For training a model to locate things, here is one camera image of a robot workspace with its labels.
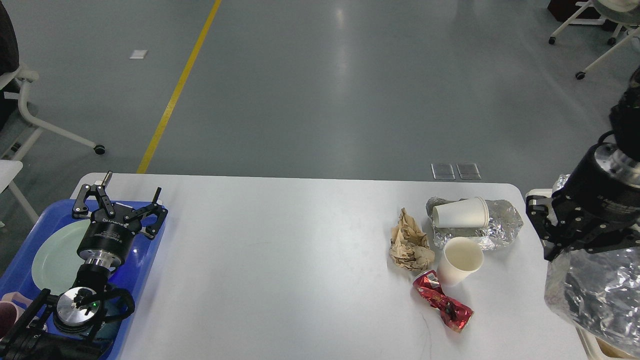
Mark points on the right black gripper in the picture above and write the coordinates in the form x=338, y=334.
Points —
x=596, y=209

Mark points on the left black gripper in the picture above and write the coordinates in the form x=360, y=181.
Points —
x=110, y=234

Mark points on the light green plate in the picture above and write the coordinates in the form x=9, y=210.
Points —
x=56, y=263

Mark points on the aluminium foil sheet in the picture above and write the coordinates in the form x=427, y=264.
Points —
x=599, y=293

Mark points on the pink home mug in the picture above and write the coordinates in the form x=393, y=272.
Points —
x=12, y=306

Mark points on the large brown paper bag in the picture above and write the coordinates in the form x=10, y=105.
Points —
x=613, y=352

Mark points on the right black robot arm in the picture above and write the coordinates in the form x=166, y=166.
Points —
x=625, y=120

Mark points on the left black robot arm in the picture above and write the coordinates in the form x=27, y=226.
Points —
x=71, y=291

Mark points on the small crumpled foil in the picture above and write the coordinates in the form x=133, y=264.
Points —
x=502, y=227

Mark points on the blue plastic tray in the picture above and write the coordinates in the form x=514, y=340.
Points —
x=131, y=276

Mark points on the lying white paper cup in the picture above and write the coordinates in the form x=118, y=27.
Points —
x=467, y=213

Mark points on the dark teal home mug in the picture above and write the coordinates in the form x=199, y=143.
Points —
x=118, y=305

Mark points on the upright white paper cup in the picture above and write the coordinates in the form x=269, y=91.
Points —
x=461, y=257

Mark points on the white side table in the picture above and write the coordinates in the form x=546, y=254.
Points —
x=9, y=169

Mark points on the crumpled brown paper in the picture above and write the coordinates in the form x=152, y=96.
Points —
x=409, y=245

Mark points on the red snack wrapper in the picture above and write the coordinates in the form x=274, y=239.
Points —
x=453, y=313

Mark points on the beige plastic bin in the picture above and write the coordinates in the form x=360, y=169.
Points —
x=591, y=348

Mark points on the white chair base right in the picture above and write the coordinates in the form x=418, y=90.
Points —
x=596, y=31

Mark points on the white chair frame left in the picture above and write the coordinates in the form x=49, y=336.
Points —
x=16, y=81

